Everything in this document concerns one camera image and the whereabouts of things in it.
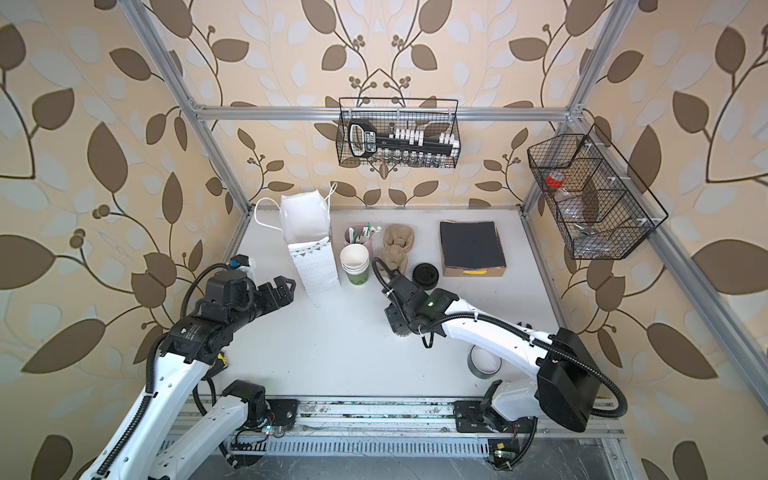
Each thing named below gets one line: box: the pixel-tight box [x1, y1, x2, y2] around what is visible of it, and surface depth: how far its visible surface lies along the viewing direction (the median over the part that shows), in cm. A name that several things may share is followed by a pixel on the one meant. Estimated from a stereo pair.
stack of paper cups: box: [340, 243, 370, 285], surface depth 94 cm
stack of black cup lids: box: [412, 262, 439, 291], surface depth 100 cm
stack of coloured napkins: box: [440, 220, 507, 270], surface depth 105 cm
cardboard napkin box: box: [442, 266, 506, 277], surface depth 101 cm
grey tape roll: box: [467, 344, 503, 379], surface depth 82 cm
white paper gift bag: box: [254, 183, 341, 307], surface depth 92 cm
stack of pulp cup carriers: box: [380, 224, 415, 274], surface depth 106 cm
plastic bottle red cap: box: [545, 170, 585, 226], surface depth 81 cm
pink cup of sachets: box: [343, 222, 382, 257], surface depth 90 cm
